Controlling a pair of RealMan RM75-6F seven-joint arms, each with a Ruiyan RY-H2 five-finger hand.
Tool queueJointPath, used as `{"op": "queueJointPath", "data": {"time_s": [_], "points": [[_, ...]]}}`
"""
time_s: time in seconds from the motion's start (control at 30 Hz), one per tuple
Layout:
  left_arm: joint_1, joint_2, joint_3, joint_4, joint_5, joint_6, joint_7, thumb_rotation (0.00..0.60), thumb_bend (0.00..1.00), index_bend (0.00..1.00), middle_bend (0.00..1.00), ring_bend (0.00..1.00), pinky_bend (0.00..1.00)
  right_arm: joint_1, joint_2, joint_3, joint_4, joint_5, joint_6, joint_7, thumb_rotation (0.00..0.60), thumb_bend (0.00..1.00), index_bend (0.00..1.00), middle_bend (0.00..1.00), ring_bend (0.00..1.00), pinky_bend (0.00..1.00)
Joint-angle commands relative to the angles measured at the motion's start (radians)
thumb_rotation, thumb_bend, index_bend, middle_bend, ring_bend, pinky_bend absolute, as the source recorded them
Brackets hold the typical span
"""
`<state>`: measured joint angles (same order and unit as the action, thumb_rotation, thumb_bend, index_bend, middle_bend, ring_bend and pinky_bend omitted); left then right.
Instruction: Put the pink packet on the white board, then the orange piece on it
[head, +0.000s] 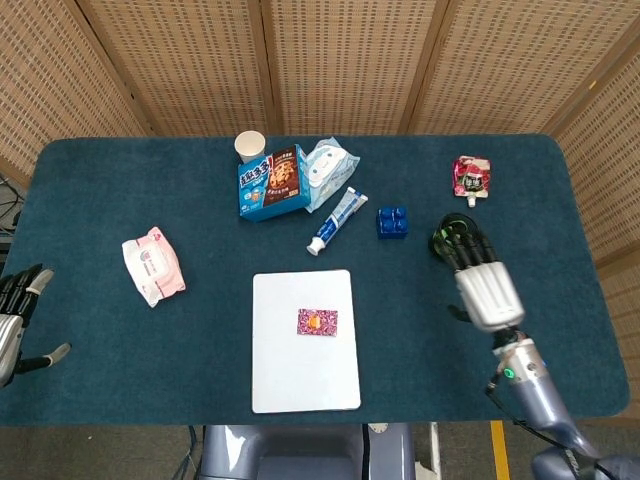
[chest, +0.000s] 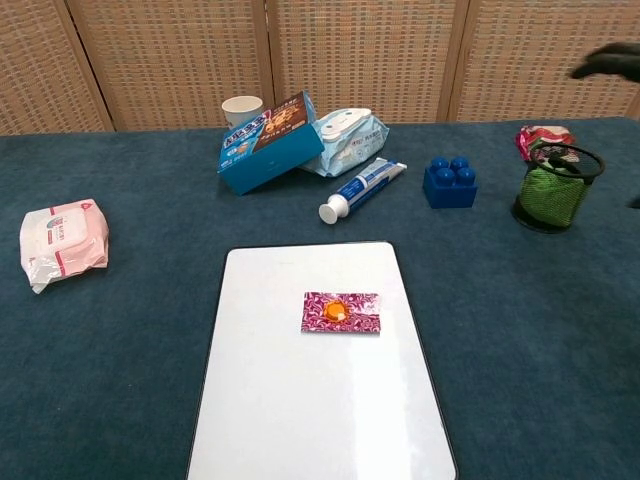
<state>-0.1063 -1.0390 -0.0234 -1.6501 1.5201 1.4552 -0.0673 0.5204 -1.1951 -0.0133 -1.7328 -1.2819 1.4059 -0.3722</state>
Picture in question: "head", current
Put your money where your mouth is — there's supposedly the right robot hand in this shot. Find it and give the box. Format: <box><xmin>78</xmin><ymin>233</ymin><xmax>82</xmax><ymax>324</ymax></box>
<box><xmin>433</xmin><ymin>217</ymin><xmax>527</xmax><ymax>333</ymax></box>

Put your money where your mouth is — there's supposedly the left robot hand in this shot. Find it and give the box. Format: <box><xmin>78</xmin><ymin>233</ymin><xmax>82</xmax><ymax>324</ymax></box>
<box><xmin>0</xmin><ymin>263</ymin><xmax>72</xmax><ymax>389</ymax></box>

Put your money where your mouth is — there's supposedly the pink patterned small packet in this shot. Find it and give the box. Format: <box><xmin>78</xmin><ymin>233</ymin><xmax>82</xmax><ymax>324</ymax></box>
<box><xmin>296</xmin><ymin>308</ymin><xmax>340</xmax><ymax>338</ymax></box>

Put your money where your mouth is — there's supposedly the green cloth in holder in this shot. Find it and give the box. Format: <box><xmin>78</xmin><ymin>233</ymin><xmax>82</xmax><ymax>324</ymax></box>
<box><xmin>433</xmin><ymin>224</ymin><xmax>476</xmax><ymax>259</ymax></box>

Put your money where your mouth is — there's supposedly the black mesh pen holder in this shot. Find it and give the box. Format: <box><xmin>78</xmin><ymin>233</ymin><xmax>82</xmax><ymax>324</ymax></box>
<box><xmin>427</xmin><ymin>212</ymin><xmax>484</xmax><ymax>263</ymax></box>

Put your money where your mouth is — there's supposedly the red drink pouch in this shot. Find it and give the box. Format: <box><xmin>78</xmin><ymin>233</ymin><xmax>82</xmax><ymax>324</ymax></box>
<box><xmin>451</xmin><ymin>154</ymin><xmax>492</xmax><ymax>208</ymax></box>

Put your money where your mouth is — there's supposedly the blue building block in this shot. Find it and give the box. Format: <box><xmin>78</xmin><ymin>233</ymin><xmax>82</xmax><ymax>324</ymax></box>
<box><xmin>375</xmin><ymin>205</ymin><xmax>412</xmax><ymax>242</ymax></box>

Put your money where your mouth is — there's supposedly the teal table mat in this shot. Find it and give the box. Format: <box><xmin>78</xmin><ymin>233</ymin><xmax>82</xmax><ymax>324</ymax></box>
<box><xmin>0</xmin><ymin>132</ymin><xmax>632</xmax><ymax>427</ymax></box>

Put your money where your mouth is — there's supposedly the pink wet wipes pack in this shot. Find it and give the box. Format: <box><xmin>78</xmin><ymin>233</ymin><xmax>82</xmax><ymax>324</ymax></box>
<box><xmin>121</xmin><ymin>226</ymin><xmax>187</xmax><ymax>308</ymax></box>

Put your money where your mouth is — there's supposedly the white table leg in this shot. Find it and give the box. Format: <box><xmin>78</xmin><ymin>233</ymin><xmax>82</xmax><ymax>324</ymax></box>
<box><xmin>427</xmin><ymin>422</ymin><xmax>443</xmax><ymax>475</ymax></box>

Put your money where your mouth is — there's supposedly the blue white toothpaste tube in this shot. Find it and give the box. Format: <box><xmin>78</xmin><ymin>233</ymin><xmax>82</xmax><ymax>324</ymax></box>
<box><xmin>306</xmin><ymin>186</ymin><xmax>370</xmax><ymax>257</ymax></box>

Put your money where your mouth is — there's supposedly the white rectangular board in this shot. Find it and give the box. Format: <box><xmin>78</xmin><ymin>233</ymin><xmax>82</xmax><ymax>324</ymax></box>
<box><xmin>251</xmin><ymin>269</ymin><xmax>362</xmax><ymax>415</ymax></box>

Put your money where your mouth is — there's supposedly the light blue wet wipes pack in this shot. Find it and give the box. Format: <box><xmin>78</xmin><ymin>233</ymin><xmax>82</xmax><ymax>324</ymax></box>
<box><xmin>301</xmin><ymin>137</ymin><xmax>361</xmax><ymax>214</ymax></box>

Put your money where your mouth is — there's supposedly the blue cookie box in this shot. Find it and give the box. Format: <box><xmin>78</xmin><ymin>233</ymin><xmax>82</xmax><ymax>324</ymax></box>
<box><xmin>236</xmin><ymin>143</ymin><xmax>310</xmax><ymax>224</ymax></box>

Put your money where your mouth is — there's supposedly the grey blue robot torso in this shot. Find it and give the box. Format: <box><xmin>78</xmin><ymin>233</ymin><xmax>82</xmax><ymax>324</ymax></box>
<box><xmin>199</xmin><ymin>423</ymin><xmax>417</xmax><ymax>480</ymax></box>

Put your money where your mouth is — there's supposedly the woven bamboo folding screen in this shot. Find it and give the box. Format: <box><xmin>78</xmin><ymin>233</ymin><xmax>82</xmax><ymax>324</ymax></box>
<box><xmin>0</xmin><ymin>0</ymin><xmax>640</xmax><ymax>321</ymax></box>

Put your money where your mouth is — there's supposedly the white paper cup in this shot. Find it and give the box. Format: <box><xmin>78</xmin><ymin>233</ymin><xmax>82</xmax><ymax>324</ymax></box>
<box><xmin>233</xmin><ymin>130</ymin><xmax>267</xmax><ymax>164</ymax></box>

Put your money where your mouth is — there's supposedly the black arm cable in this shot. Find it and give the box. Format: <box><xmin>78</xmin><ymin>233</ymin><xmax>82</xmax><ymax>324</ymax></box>
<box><xmin>483</xmin><ymin>370</ymin><xmax>601</xmax><ymax>457</ymax></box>

